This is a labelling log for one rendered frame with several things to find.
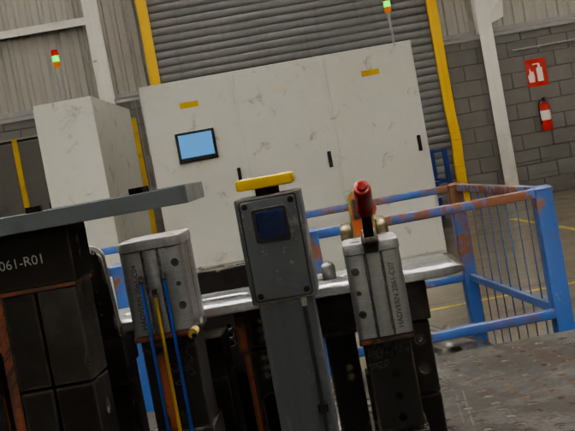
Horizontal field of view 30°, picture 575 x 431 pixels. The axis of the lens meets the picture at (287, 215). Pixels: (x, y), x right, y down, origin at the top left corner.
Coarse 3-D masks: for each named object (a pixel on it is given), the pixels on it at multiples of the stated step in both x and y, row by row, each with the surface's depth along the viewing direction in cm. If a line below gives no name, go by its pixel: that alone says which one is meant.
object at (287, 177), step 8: (264, 176) 112; (272, 176) 111; (280, 176) 111; (288, 176) 111; (240, 184) 112; (248, 184) 112; (256, 184) 112; (264, 184) 112; (272, 184) 112; (280, 184) 112; (256, 192) 114; (264, 192) 113; (272, 192) 113
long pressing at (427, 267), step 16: (432, 256) 153; (448, 256) 152; (336, 272) 154; (416, 272) 139; (432, 272) 138; (448, 272) 139; (240, 288) 156; (320, 288) 139; (336, 288) 139; (208, 304) 141; (224, 304) 140; (240, 304) 140; (128, 320) 141; (0, 352) 142
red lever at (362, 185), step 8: (360, 184) 116; (368, 184) 116; (360, 192) 116; (368, 192) 116; (360, 200) 116; (368, 200) 117; (360, 208) 118; (368, 208) 118; (368, 216) 120; (368, 224) 123; (368, 232) 124; (368, 240) 125; (376, 240) 125; (368, 248) 126; (376, 248) 126
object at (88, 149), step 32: (64, 128) 916; (96, 128) 916; (128, 128) 1122; (64, 160) 917; (96, 160) 918; (128, 160) 1078; (64, 192) 919; (96, 192) 919; (96, 224) 920; (128, 224) 999
